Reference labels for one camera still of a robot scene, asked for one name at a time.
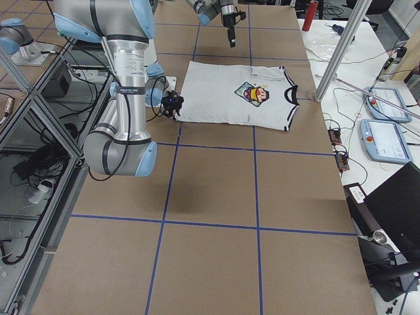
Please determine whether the red cylindrical bottle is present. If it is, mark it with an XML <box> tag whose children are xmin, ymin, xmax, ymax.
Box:
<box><xmin>302</xmin><ymin>0</ymin><xmax>319</xmax><ymax>32</ymax></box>

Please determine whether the blue teach pendant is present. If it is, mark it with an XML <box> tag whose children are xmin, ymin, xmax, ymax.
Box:
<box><xmin>364</xmin><ymin>87</ymin><xmax>412</xmax><ymax>123</ymax></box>
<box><xmin>360</xmin><ymin>119</ymin><xmax>413</xmax><ymax>165</ymax></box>

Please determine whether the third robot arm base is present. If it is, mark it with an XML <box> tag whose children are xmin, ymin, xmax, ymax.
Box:
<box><xmin>1</xmin><ymin>18</ymin><xmax>56</xmax><ymax>66</ymax></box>

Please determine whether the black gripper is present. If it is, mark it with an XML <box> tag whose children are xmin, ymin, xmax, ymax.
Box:
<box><xmin>221</xmin><ymin>14</ymin><xmax>236</xmax><ymax>48</ymax></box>
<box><xmin>161</xmin><ymin>91</ymin><xmax>184</xmax><ymax>120</ymax></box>

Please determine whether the black box with label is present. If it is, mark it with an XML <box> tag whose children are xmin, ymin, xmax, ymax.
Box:
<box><xmin>343</xmin><ymin>183</ymin><xmax>381</xmax><ymax>237</ymax></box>

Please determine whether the grey cartoon print t-shirt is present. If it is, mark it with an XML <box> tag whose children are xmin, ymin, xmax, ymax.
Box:
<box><xmin>176</xmin><ymin>61</ymin><xmax>299</xmax><ymax>131</ymax></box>

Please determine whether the silver metal cup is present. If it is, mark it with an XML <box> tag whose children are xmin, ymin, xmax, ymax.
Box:
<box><xmin>372</xmin><ymin>230</ymin><xmax>388</xmax><ymax>245</ymax></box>

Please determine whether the orange black relay module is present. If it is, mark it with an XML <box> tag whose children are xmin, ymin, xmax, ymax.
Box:
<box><xmin>327</xmin><ymin>129</ymin><xmax>342</xmax><ymax>146</ymax></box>

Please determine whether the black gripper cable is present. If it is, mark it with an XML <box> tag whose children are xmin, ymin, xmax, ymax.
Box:
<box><xmin>65</xmin><ymin>49</ymin><xmax>171</xmax><ymax>182</ymax></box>

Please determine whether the grey aluminium frame post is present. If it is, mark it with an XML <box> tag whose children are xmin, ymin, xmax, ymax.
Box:
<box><xmin>314</xmin><ymin>0</ymin><xmax>372</xmax><ymax>102</ymax></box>

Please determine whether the clear plastic bag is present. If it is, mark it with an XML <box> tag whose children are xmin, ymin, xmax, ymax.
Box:
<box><xmin>305</xmin><ymin>32</ymin><xmax>341</xmax><ymax>61</ymax></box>

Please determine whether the lower blue teach pendant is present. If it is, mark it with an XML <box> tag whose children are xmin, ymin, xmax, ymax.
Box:
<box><xmin>360</xmin><ymin>119</ymin><xmax>413</xmax><ymax>165</ymax></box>

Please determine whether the black laptop computer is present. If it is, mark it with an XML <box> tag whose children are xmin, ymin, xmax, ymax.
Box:
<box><xmin>364</xmin><ymin>162</ymin><xmax>419</xmax><ymax>261</ymax></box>

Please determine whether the upper blue teach pendant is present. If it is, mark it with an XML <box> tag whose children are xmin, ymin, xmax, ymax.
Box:
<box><xmin>364</xmin><ymin>87</ymin><xmax>412</xmax><ymax>123</ymax></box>

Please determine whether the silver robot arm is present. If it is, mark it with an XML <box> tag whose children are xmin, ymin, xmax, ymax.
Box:
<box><xmin>186</xmin><ymin>0</ymin><xmax>242</xmax><ymax>48</ymax></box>
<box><xmin>54</xmin><ymin>1</ymin><xmax>171</xmax><ymax>177</ymax></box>

